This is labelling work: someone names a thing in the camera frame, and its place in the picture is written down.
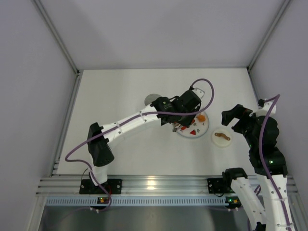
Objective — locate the red orange food slices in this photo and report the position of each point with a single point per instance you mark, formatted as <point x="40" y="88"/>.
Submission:
<point x="184" y="127"/>

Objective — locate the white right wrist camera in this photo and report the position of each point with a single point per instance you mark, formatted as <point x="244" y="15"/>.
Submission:
<point x="264" y="106"/>

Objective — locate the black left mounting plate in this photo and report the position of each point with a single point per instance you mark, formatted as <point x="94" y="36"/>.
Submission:
<point x="112" y="186"/>

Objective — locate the white patterned plate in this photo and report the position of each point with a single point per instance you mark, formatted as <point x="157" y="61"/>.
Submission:
<point x="197" y="129"/>

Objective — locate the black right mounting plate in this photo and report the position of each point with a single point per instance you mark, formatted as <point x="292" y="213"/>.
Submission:
<point x="218" y="186"/>

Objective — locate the white round container lid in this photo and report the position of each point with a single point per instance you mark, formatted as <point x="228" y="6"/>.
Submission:
<point x="221" y="137"/>

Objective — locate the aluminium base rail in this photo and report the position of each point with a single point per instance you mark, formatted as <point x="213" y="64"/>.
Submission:
<point x="131" y="185"/>

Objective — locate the metal tongs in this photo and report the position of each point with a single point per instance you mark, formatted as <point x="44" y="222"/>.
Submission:
<point x="176" y="126"/>

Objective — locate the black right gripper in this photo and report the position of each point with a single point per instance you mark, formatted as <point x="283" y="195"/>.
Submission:
<point x="237" y="118"/>

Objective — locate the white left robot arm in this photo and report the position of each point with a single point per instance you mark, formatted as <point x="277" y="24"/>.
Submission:
<point x="158" y="113"/>

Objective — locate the orange food piece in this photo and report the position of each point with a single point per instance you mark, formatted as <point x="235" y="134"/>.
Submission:
<point x="201" y="118"/>

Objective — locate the white cylindrical lunch container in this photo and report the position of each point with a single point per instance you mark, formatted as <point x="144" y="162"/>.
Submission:
<point x="151" y="98"/>

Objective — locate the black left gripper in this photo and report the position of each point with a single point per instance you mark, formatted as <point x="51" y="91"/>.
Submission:
<point x="180" y="119"/>

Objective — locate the slotted cable duct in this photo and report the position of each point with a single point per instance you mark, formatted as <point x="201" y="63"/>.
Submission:
<point x="143" y="201"/>

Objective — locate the black mounting plate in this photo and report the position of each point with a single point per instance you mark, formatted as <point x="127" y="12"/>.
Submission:
<point x="112" y="186"/>
<point x="218" y="186"/>

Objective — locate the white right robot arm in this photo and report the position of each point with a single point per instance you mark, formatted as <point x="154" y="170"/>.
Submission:
<point x="273" y="214"/>

